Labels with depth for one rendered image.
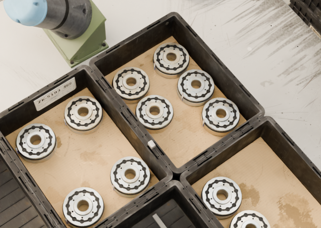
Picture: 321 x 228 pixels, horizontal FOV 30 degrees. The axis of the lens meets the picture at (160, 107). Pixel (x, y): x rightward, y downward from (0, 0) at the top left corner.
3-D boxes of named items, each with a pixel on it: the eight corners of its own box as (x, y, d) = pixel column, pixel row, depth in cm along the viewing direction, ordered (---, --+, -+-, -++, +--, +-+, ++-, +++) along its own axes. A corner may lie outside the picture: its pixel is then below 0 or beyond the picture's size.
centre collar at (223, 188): (208, 192, 152) (208, 191, 151) (223, 182, 153) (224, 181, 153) (219, 208, 150) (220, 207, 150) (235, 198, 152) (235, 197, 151)
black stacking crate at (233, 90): (90, 83, 171) (87, 63, 160) (172, 33, 179) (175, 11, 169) (173, 191, 157) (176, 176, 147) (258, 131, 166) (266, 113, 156)
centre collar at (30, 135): (23, 137, 157) (23, 136, 156) (40, 129, 158) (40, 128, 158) (31, 152, 155) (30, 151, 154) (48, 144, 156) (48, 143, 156)
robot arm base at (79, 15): (44, 17, 186) (22, 12, 177) (71, -21, 181) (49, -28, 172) (71, 49, 180) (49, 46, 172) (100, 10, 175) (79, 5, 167)
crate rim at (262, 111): (86, 66, 162) (85, 61, 160) (174, 14, 171) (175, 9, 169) (176, 180, 148) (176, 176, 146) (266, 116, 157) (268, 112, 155)
